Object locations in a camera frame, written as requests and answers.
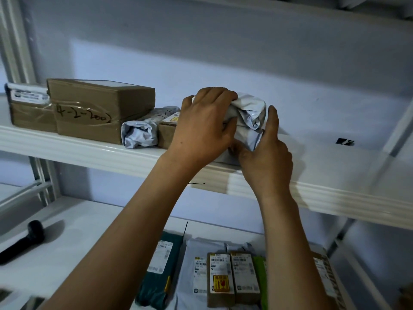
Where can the taped handwritten cardboard box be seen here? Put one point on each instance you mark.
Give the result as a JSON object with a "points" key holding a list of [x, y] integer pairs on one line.
{"points": [[93, 109]]}

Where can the long grey poly mailer parcel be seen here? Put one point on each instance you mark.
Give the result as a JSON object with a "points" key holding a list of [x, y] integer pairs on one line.
{"points": [[142, 130]]}

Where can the cardboard box with white label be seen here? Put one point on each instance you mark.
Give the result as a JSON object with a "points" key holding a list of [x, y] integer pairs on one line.
{"points": [[29, 109]]}

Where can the small brown cardboard box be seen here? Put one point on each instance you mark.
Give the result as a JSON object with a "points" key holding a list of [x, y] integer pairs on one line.
{"points": [[166, 133]]}

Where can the person's right hand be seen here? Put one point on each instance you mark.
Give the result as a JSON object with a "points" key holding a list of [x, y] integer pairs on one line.
{"points": [[269, 161]]}

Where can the person's right thumb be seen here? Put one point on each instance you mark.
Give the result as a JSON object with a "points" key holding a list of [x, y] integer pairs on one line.
{"points": [[272, 124]]}

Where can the brown box with white label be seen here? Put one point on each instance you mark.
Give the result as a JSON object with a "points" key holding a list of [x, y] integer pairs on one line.
{"points": [[244, 276]]}

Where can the person's left forearm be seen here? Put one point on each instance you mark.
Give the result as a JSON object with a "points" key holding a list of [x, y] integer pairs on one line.
{"points": [[129, 242]]}

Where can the person's right forearm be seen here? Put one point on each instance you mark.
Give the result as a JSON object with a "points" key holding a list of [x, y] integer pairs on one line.
{"points": [[290, 255]]}

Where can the large taped cardboard box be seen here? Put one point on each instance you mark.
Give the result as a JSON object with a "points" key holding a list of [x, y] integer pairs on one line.
{"points": [[326, 274]]}

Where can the teal poly mailer parcel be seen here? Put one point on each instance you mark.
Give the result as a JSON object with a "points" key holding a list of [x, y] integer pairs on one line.
{"points": [[159, 267]]}

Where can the person's left hand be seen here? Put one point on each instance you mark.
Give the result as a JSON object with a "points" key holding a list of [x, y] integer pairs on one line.
{"points": [[196, 132]]}

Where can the white metal shelf rack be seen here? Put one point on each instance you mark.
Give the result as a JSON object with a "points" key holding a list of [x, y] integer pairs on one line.
{"points": [[96, 154]]}

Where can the person's left thumb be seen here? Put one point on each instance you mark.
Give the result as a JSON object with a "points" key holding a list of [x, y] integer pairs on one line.
{"points": [[229, 132]]}

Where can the brown box with yellow sticker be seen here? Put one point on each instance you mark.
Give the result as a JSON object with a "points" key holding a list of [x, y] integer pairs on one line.
{"points": [[220, 279]]}

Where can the green poly parcel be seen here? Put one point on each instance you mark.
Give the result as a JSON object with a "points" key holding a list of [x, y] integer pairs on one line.
{"points": [[260, 274]]}

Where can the black barcode scanner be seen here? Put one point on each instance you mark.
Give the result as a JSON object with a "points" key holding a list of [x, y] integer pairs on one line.
{"points": [[22, 242]]}

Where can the flat grey poly mailer parcel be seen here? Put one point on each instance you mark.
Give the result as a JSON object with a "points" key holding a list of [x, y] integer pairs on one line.
{"points": [[193, 255]]}

